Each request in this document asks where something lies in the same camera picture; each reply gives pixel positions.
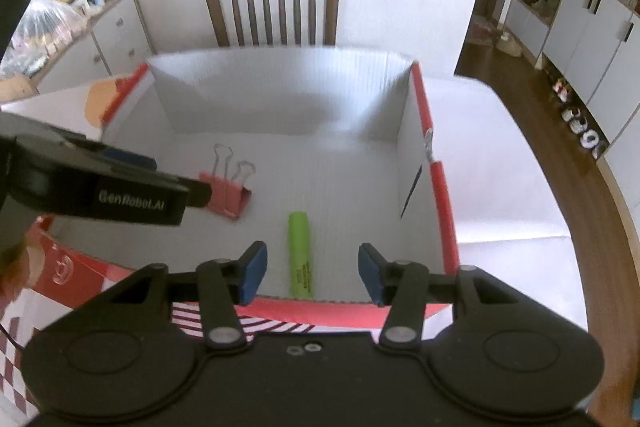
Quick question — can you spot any black cable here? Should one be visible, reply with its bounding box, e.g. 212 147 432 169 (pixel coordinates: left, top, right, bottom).
0 319 25 350

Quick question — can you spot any row of shoes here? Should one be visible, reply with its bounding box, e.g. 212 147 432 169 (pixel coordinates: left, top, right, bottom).
552 77 609 158

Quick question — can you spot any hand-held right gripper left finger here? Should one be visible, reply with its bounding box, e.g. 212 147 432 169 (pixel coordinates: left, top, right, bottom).
107 241 269 350

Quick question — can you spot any grey drawer cabinet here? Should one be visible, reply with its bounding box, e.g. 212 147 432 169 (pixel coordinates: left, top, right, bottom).
30 0 156 95

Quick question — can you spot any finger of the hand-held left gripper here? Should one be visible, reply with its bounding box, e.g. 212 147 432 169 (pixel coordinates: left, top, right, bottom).
172 177 214 210
0 113 159 173

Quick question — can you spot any green highlighter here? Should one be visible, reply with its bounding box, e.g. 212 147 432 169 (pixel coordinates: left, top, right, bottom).
287 212 316 299

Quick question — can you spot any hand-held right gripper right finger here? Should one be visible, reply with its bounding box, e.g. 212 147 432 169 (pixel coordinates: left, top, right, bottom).
358 243 521 350

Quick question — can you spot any clear plastic bag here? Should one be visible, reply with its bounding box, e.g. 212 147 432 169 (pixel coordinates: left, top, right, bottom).
0 0 93 78

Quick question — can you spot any grey wardrobe cabinet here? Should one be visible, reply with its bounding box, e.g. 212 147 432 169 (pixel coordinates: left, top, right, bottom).
505 0 640 148

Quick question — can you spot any dark cloth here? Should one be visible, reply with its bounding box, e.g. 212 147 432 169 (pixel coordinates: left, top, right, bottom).
0 0 32 62

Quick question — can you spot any pink binder clip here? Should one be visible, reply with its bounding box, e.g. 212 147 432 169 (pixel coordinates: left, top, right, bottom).
197 144 257 222

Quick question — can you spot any white tablecloth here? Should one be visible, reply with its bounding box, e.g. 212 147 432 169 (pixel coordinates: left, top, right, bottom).
422 74 591 333

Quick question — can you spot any pair of slippers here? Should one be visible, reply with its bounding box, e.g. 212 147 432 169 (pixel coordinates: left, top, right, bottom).
495 32 524 58

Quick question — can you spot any red and white cardboard box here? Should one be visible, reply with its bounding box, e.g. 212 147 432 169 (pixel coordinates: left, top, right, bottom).
0 46 461 413

